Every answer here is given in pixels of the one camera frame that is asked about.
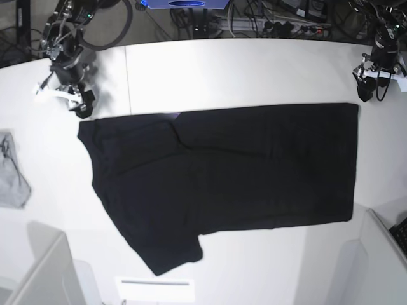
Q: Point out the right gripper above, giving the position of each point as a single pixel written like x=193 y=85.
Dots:
x=71 y=72

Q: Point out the black T-shirt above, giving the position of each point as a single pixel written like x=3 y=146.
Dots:
x=166 y=179

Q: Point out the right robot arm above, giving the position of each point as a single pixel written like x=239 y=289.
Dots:
x=63 y=43

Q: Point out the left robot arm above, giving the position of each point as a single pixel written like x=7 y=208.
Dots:
x=385 y=62

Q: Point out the grey cloth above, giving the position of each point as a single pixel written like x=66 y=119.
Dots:
x=15 y=190

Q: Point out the blue box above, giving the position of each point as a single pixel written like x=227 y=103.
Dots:
x=196 y=5

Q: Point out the white power strip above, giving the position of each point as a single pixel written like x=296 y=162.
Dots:
x=284 y=28

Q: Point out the black keyboard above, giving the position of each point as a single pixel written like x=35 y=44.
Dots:
x=398 y=232

